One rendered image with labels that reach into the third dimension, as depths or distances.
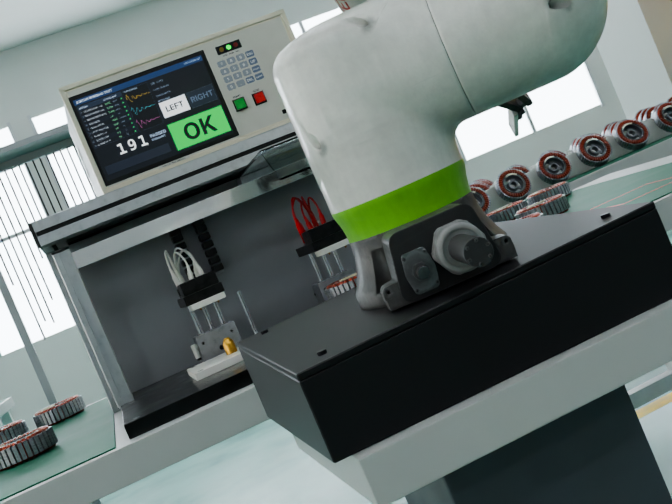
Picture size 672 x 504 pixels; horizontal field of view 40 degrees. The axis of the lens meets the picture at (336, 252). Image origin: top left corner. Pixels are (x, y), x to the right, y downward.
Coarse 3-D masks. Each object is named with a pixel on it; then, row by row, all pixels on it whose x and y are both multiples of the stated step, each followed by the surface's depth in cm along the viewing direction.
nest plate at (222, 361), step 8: (208, 360) 159; (216, 360) 153; (224, 360) 147; (232, 360) 147; (240, 360) 147; (192, 368) 157; (200, 368) 151; (208, 368) 146; (216, 368) 146; (224, 368) 147; (192, 376) 152; (200, 376) 146
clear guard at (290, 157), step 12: (276, 144) 149; (288, 144) 148; (300, 144) 148; (264, 156) 147; (276, 156) 146; (288, 156) 146; (300, 156) 146; (252, 168) 166; (276, 168) 144; (288, 168) 144; (300, 168) 144
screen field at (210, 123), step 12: (216, 108) 170; (180, 120) 168; (192, 120) 169; (204, 120) 169; (216, 120) 170; (180, 132) 168; (192, 132) 169; (204, 132) 169; (216, 132) 170; (180, 144) 168; (192, 144) 168
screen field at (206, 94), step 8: (200, 88) 169; (208, 88) 170; (184, 96) 169; (192, 96) 169; (200, 96) 169; (208, 96) 170; (216, 96) 170; (160, 104) 168; (168, 104) 168; (176, 104) 168; (184, 104) 169; (192, 104) 169; (200, 104) 169; (168, 112) 168; (176, 112) 168
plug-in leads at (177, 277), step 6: (174, 252) 167; (180, 252) 169; (186, 252) 169; (168, 258) 169; (174, 258) 169; (192, 258) 167; (168, 264) 166; (174, 264) 169; (186, 264) 166; (198, 264) 167; (174, 270) 170; (198, 270) 166; (174, 276) 165; (180, 276) 168; (192, 276) 166; (174, 282) 166; (180, 282) 166
